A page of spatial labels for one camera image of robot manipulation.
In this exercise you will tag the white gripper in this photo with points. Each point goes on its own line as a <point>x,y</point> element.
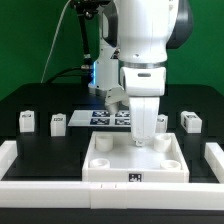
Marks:
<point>144,87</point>

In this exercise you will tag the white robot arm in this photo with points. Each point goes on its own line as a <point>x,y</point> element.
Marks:
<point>135,36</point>

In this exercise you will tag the white U-shaped fence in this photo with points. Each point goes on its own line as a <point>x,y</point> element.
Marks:
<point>72,194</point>

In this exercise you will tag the white tag sheet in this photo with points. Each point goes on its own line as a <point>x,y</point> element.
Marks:
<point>99,118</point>

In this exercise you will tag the white square tabletop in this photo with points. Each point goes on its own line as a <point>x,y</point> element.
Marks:
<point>115,157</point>

